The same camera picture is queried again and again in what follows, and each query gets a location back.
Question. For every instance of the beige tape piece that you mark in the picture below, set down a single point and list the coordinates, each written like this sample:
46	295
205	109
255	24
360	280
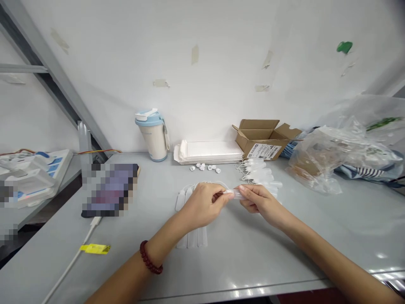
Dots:
262	88
60	39
195	54
267	60
160	83

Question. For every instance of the white and blue power strip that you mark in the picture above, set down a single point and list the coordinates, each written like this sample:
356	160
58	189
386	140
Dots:
53	161

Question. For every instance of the person's right hand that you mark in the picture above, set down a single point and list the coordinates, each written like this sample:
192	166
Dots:
262	204

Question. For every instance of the green sticker remnant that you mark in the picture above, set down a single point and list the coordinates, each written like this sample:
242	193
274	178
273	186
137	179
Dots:
344	47

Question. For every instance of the grey metal frame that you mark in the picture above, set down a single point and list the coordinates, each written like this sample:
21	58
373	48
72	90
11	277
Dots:
63	85

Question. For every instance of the person's left hand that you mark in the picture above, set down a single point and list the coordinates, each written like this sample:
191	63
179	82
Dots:
197	206

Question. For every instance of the small clear plastic vial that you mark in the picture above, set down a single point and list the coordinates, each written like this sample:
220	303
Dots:
235	193

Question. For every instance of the blue striped cloth bag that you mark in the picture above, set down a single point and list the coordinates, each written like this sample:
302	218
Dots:
370	172

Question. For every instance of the blue and white water bottle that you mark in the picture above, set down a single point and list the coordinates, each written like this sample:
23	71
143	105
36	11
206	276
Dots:
155	136

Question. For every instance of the stack of white flat packets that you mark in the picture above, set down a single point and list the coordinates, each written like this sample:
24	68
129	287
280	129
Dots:
208	152

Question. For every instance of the black smartphone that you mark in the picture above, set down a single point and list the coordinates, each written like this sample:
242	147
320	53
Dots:
110	190

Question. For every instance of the cluster of small white caps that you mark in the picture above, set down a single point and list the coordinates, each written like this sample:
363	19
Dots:
202	168

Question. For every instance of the open cardboard box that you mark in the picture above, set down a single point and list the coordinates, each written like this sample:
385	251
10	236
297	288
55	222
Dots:
262	142

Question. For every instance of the bundle of white flat strips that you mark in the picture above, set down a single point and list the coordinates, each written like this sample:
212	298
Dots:
193	237

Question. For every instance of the crumpled clear plastic bag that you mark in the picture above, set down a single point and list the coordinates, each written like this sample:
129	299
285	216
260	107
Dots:
341	149

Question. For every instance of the pile of clear plastic vials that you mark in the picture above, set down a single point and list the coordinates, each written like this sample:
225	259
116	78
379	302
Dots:
261	172

